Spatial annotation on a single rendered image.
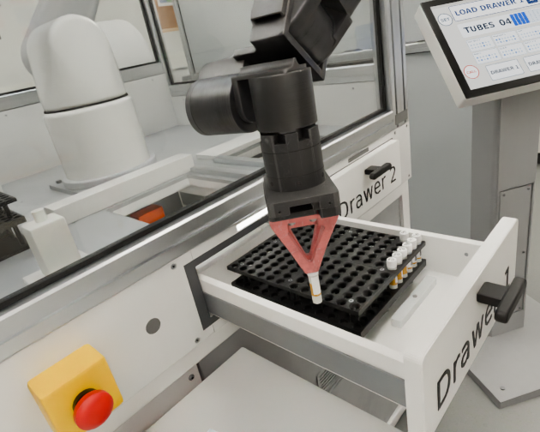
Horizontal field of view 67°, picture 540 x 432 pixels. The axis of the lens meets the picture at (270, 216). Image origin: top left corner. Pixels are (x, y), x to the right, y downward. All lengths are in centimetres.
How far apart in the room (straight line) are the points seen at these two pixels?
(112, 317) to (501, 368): 138
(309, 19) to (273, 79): 7
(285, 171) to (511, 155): 114
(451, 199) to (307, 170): 191
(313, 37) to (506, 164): 112
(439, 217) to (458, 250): 170
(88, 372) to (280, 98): 35
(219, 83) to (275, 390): 40
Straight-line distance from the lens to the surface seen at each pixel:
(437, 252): 64
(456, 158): 218
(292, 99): 37
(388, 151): 96
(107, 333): 55
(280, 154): 37
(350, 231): 65
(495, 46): 131
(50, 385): 51
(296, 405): 58
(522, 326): 185
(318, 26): 41
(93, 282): 52
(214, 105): 41
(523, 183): 153
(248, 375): 63
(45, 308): 51
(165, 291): 58
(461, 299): 45
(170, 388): 67
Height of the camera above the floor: 120
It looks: 23 degrees down
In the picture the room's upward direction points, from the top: 11 degrees counter-clockwise
